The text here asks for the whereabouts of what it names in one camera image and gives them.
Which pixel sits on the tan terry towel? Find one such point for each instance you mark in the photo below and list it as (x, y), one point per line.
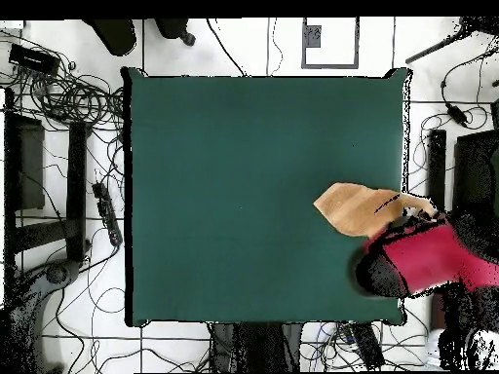
(358, 210)

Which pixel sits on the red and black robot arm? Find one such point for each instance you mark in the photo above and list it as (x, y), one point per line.
(421, 257)

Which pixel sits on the dark green table cloth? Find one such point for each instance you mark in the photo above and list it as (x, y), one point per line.
(195, 156)

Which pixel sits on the black power strip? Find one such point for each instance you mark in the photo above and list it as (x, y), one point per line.
(107, 214)

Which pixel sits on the black metal stand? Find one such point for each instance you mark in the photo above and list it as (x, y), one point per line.
(76, 187)
(436, 167)

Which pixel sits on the black rectangular floor box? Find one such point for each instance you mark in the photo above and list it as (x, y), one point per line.
(368, 344)

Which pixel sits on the dark grey stand base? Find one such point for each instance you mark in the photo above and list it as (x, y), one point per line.
(58, 272)

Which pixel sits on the black power adapter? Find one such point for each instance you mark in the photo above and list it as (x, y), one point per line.
(457, 115)

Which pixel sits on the black tripod pole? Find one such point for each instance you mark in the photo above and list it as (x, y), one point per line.
(436, 47)

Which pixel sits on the grey square floor frame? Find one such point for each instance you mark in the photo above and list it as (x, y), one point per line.
(304, 46)

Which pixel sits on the black network switch box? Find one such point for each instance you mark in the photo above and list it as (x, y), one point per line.
(33, 59)

